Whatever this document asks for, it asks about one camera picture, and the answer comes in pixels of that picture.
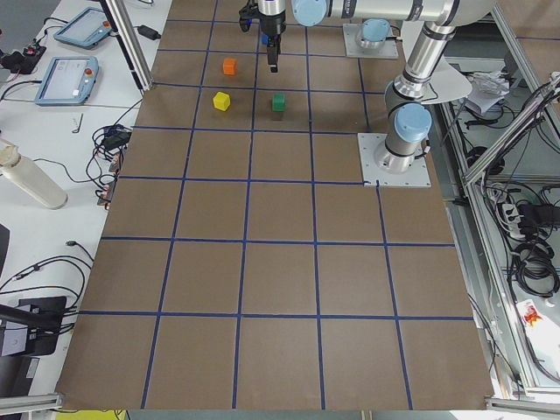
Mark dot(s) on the green block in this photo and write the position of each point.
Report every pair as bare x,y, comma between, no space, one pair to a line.
278,102

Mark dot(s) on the black monitor stand device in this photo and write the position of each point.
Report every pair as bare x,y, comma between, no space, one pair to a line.
32,328

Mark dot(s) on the aluminium frame post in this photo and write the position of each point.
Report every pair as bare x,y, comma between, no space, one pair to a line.
119,20

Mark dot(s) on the black power adapter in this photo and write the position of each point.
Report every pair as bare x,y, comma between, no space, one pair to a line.
148,32

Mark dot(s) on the white cylinder bottle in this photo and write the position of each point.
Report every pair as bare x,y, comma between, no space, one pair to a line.
24,173

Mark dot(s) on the blue teach pendant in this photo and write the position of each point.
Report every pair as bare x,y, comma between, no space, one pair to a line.
67,81
86,29

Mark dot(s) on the lower blue teach pendant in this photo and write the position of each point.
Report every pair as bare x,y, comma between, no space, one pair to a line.
67,81

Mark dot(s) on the upper blue teach pendant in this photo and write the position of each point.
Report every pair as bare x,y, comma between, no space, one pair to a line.
86,29

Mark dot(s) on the yellow block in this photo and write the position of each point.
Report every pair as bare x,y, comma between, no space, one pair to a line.
221,101

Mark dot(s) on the allen key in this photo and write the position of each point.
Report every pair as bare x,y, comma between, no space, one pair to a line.
77,124

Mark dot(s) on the orange block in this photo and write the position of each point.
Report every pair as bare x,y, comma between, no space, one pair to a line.
229,66

